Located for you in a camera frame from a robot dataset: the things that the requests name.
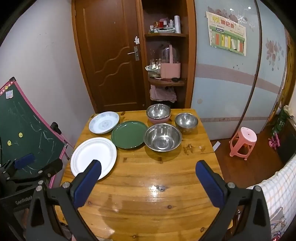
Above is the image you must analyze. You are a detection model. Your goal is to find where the wall poster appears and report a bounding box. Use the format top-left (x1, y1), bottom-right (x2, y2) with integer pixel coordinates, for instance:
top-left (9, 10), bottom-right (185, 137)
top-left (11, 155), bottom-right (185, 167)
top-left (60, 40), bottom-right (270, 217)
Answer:
top-left (206, 10), bottom-right (247, 56)

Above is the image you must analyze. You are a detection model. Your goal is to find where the green plate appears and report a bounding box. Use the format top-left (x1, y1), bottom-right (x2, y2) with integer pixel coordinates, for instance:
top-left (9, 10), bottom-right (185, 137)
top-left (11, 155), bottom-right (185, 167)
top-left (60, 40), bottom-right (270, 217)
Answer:
top-left (111, 121), bottom-right (149, 149)

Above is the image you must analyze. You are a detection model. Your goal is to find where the cluster of small bottles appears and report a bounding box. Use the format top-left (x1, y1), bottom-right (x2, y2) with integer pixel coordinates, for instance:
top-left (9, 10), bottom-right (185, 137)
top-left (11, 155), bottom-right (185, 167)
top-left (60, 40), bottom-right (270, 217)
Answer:
top-left (149, 20), bottom-right (175, 33)

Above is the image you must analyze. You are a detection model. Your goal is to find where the pink basket with clear dome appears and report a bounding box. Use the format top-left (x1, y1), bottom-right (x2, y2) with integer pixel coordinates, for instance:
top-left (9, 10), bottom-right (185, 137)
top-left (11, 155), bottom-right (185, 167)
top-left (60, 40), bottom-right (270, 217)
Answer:
top-left (160, 43), bottom-right (181, 79)

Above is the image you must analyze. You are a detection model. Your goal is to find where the blue floral plate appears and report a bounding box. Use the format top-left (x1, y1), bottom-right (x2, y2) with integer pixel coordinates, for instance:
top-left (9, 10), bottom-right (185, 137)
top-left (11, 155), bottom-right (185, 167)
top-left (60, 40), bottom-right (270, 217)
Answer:
top-left (89, 111), bottom-right (120, 134)

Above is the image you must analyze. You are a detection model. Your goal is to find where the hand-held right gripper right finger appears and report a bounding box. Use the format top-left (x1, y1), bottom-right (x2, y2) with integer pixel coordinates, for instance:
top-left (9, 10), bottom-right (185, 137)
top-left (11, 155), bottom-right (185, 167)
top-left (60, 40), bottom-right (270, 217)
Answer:
top-left (195, 160), bottom-right (272, 241)

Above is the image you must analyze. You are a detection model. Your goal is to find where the small steel bowl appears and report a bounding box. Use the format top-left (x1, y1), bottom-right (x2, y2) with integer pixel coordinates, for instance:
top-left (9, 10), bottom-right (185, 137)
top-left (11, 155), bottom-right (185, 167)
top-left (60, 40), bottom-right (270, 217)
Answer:
top-left (175, 113), bottom-right (199, 134)

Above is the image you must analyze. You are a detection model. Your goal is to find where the green bag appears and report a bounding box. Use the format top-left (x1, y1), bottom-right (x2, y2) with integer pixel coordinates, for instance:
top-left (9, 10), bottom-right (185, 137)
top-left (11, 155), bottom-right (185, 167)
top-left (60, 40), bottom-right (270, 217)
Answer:
top-left (272, 107), bottom-right (288, 137)

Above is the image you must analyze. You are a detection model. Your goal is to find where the wooden corner shelf unit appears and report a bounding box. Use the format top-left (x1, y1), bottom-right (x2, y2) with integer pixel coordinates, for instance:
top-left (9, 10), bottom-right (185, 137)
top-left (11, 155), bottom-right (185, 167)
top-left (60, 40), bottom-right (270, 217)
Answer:
top-left (140, 0), bottom-right (196, 109)

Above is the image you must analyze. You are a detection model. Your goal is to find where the green chalkboard with pink frame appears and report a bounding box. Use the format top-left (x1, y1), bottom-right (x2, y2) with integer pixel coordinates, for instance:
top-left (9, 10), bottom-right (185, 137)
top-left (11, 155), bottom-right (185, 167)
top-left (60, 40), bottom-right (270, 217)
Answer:
top-left (0, 77), bottom-right (70, 186)

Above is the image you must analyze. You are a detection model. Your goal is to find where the large steel bowl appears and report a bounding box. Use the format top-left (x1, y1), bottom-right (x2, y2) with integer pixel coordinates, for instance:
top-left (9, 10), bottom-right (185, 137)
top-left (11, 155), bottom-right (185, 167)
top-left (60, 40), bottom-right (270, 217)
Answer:
top-left (144, 123), bottom-right (182, 152)

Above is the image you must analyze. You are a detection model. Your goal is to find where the metal door handle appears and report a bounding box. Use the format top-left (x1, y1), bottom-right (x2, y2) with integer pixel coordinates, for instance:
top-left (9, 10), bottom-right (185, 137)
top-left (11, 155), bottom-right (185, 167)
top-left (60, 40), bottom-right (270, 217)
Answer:
top-left (127, 46), bottom-right (140, 61)

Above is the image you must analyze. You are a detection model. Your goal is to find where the pink toy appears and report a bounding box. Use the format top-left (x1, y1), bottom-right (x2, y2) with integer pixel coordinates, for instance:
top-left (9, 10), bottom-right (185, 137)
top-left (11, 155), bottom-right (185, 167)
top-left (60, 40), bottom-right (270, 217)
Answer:
top-left (268, 136), bottom-right (280, 150)

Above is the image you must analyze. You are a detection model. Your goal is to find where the pink bowl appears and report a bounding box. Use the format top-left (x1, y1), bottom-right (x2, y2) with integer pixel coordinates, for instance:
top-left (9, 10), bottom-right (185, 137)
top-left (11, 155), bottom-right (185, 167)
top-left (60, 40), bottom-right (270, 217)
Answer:
top-left (146, 104), bottom-right (172, 124)

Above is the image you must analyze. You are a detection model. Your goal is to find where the pink folded cloth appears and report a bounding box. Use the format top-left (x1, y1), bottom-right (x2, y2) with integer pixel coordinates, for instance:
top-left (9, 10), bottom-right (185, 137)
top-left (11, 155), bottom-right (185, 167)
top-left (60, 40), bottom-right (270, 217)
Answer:
top-left (150, 85), bottom-right (177, 103)

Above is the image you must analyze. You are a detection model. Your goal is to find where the shiny crumpled wrapper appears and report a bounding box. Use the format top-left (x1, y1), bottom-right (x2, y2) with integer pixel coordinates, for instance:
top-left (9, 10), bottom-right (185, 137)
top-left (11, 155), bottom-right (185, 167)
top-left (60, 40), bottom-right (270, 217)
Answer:
top-left (145, 59), bottom-right (162, 75)

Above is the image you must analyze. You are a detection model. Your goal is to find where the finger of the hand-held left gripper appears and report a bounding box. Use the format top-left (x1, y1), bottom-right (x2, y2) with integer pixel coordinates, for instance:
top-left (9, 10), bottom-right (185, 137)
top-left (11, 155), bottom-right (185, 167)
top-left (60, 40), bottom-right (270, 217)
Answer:
top-left (10, 159), bottom-right (63, 186)
top-left (0, 153), bottom-right (36, 179)

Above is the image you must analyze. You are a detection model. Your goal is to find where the brown wooden door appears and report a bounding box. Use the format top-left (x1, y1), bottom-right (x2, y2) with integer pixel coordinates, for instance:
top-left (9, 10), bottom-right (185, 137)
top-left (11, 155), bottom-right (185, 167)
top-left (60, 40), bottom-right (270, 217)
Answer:
top-left (72, 0), bottom-right (145, 113)

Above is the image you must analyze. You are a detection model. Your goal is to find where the checked blanket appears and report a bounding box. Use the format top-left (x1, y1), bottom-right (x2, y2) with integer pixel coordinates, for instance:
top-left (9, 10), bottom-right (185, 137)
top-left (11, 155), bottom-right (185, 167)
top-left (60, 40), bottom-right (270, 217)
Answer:
top-left (246, 160), bottom-right (296, 241)

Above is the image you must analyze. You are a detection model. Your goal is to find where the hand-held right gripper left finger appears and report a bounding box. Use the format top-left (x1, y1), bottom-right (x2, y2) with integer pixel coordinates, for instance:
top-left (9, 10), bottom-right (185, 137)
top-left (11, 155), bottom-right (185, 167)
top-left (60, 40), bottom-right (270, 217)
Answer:
top-left (26, 159), bottom-right (102, 241)

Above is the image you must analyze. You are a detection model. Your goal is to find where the pink plastic stool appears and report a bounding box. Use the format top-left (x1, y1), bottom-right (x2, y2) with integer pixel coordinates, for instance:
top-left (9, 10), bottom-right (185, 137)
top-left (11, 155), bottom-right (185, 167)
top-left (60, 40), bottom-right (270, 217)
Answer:
top-left (229, 127), bottom-right (258, 160)

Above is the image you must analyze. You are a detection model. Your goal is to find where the pale blue sliding wardrobe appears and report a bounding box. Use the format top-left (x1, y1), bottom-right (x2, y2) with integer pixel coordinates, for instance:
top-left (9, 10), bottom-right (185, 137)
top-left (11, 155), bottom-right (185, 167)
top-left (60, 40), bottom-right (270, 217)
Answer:
top-left (192, 0), bottom-right (289, 139)

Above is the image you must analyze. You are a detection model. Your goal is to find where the white plate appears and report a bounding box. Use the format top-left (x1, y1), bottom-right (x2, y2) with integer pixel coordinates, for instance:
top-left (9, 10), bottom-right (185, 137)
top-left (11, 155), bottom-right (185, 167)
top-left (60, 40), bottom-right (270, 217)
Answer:
top-left (70, 137), bottom-right (117, 181)

